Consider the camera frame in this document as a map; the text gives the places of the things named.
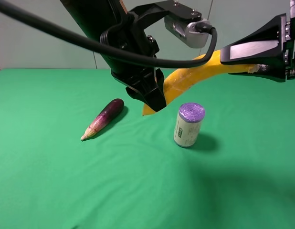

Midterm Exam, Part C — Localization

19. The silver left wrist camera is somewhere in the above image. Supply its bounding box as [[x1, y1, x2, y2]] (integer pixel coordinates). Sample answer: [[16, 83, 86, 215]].
[[164, 16, 212, 49]]

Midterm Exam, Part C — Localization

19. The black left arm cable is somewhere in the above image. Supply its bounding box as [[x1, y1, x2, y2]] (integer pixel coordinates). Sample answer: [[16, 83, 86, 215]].
[[0, 0, 218, 68]]

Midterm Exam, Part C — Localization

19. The yellow banana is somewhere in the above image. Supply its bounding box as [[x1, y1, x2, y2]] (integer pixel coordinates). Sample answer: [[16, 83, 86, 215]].
[[141, 49, 258, 117]]

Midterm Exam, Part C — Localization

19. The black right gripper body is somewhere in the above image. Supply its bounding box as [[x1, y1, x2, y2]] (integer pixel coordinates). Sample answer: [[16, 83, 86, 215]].
[[277, 0, 295, 83]]

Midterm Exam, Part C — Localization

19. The purple eggplant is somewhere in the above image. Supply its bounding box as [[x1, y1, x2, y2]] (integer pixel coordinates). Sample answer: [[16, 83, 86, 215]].
[[81, 98, 125, 141]]

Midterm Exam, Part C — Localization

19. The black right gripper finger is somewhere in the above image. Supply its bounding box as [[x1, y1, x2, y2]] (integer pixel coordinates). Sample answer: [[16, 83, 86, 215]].
[[220, 14, 286, 64], [227, 64, 286, 83]]

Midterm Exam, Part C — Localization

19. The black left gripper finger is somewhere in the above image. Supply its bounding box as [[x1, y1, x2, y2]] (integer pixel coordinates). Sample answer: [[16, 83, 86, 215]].
[[126, 68, 167, 112]]

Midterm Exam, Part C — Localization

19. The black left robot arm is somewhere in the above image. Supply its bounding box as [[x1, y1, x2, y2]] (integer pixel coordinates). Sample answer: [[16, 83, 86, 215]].
[[62, 0, 202, 112]]

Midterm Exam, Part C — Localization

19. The green tablecloth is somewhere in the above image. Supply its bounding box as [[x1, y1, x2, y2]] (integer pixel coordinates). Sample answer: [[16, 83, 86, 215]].
[[0, 69, 295, 229]]

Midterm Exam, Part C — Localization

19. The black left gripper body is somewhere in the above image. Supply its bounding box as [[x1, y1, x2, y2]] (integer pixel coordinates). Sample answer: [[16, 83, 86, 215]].
[[99, 0, 202, 96]]

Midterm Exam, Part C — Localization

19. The purple trash bag roll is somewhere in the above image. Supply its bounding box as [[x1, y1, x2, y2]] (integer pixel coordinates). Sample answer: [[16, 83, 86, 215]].
[[173, 103, 205, 147]]

